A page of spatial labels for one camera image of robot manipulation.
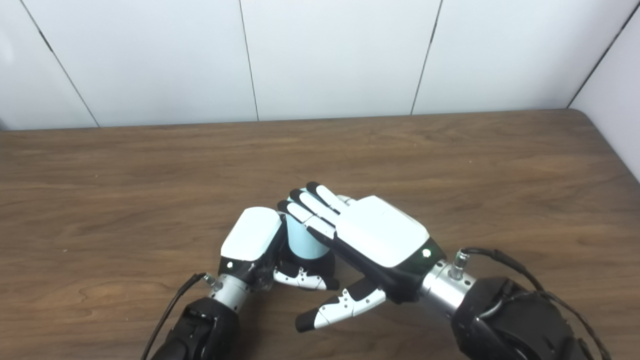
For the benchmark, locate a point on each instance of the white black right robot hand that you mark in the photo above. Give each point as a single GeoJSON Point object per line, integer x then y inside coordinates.
{"type": "Point", "coordinates": [382, 230]}

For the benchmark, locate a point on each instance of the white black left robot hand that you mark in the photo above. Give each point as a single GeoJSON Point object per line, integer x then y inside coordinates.
{"type": "Point", "coordinates": [250, 235]}

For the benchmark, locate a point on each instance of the light blue cylinder cup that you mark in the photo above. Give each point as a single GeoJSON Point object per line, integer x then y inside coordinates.
{"type": "Point", "coordinates": [302, 242]}

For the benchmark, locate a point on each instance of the black funnel-shaped nozzle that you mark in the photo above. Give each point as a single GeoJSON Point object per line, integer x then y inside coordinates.
{"type": "Point", "coordinates": [325, 265]}

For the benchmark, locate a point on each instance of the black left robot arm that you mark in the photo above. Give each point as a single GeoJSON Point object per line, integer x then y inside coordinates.
{"type": "Point", "coordinates": [202, 330]}

